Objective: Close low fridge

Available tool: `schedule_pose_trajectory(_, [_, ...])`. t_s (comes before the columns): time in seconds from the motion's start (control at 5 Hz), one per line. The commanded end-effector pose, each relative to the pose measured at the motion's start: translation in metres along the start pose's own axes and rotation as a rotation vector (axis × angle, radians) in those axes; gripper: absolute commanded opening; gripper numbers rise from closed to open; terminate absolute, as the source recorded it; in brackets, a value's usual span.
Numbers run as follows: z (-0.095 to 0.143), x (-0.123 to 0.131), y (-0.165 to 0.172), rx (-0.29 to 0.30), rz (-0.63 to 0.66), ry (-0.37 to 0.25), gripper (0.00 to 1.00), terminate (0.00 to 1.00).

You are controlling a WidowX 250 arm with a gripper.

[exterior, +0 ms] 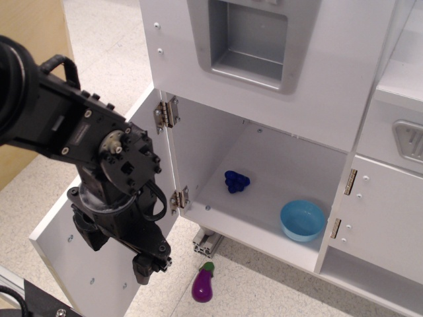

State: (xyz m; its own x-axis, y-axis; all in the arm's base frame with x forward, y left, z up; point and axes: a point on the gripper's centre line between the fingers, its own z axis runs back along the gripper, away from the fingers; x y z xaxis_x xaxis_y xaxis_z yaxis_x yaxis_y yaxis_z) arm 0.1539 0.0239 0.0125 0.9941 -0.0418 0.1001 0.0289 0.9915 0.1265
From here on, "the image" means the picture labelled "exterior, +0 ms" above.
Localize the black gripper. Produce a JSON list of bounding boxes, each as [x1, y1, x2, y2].
[[67, 180, 172, 285]]

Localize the white low fridge door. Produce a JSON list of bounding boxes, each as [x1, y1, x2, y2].
[[28, 82, 182, 317]]

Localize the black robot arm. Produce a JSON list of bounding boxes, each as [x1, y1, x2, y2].
[[1, 37, 171, 285]]

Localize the white toy fridge cabinet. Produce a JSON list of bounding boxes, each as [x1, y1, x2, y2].
[[140, 1, 422, 316]]

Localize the lower metal door hinge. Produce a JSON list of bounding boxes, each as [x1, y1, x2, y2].
[[169, 186, 191, 215]]

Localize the metal door hinge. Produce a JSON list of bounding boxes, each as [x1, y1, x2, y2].
[[153, 96, 180, 134], [169, 186, 191, 215]]

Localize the aluminium extrusion foot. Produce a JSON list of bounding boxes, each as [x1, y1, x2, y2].
[[192, 227, 223, 258]]

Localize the purple toy eggplant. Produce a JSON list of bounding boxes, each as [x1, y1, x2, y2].
[[191, 262, 215, 303]]

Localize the blue toy grapes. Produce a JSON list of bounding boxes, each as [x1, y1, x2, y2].
[[224, 170, 250, 194]]

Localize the upper metal door hinge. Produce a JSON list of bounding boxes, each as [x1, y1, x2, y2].
[[153, 96, 180, 134]]

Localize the light blue bowl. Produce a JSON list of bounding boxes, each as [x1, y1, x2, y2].
[[280, 199, 326, 242]]

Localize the lower brass cabinet hinge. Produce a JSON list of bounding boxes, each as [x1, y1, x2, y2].
[[330, 218, 342, 239]]

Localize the brass cabinet hinge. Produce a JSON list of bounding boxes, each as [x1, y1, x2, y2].
[[344, 168, 357, 195], [330, 218, 342, 239]]

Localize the wooden board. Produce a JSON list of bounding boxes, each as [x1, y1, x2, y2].
[[1, 1, 74, 188]]

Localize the upper brass cabinet hinge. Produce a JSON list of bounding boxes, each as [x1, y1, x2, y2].
[[344, 168, 357, 195]]

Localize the grey ice dispenser recess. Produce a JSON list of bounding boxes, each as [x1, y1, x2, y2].
[[187, 1, 321, 94]]

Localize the white side cabinet door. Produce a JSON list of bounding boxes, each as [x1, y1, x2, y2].
[[330, 156, 422, 283]]

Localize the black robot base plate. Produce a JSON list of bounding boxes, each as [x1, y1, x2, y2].
[[0, 279, 83, 317]]

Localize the grey oven handle panel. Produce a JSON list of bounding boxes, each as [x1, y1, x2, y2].
[[392, 120, 422, 174]]

